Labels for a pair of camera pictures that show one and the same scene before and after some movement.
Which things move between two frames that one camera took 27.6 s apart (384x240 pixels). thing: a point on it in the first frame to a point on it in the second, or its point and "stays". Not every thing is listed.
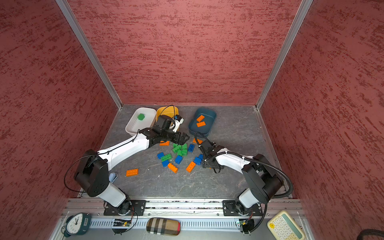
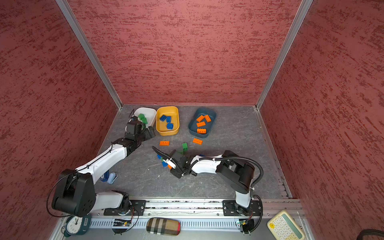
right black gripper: [206, 164] to [174, 172]
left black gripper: [182, 140] to [147, 133]
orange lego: [201, 124] stays
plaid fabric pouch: [163, 226] stays
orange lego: [199, 141] stays
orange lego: [199, 119] stays
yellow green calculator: [282, 226] stays
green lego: [141, 117] stays
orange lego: [132, 172] to [201, 130]
